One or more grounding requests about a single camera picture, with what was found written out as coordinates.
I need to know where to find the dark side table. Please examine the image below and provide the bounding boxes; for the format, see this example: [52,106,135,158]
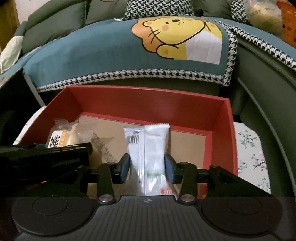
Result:
[1,67,45,146]

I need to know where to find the orange plastic basket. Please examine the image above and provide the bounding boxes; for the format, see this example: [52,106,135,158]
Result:
[276,1,295,48]

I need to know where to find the cream cloth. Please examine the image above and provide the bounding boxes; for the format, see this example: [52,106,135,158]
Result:
[0,36,23,74]

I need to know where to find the green sofa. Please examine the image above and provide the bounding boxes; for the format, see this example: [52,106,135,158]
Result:
[14,1,295,197]

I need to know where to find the floral tablecloth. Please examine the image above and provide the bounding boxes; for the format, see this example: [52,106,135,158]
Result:
[18,108,270,196]

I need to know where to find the white snack bar packet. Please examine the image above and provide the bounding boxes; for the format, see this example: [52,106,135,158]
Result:
[123,123,176,196]

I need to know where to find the teal lion sofa cover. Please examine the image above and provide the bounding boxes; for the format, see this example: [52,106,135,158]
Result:
[23,16,237,92]

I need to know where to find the yellow cake packet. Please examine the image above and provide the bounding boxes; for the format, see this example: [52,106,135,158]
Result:
[46,118,93,148]

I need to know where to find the houndstooth cushion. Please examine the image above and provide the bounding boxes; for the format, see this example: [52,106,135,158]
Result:
[122,1,194,21]

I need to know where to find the clear bag with contents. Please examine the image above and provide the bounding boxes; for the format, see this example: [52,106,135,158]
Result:
[243,0,282,38]

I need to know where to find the red cardboard box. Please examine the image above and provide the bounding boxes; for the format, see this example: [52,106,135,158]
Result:
[18,85,239,200]

